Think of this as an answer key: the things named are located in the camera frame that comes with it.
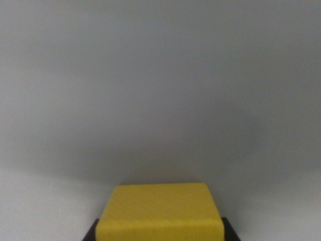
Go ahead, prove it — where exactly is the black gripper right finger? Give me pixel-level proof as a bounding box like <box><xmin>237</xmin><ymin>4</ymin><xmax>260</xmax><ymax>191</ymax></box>
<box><xmin>220</xmin><ymin>217</ymin><xmax>242</xmax><ymax>241</ymax></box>

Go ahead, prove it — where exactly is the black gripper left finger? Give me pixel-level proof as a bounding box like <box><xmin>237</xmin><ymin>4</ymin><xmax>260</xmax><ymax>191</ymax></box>
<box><xmin>81</xmin><ymin>218</ymin><xmax>101</xmax><ymax>241</ymax></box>

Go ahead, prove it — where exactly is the yellow cube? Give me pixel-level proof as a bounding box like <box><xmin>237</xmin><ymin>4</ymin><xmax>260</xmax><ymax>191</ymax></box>
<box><xmin>95</xmin><ymin>183</ymin><xmax>225</xmax><ymax>241</ymax></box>

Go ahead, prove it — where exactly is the grey plastic tub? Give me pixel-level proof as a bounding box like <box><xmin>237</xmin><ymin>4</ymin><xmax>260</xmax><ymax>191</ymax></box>
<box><xmin>0</xmin><ymin>0</ymin><xmax>321</xmax><ymax>241</ymax></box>

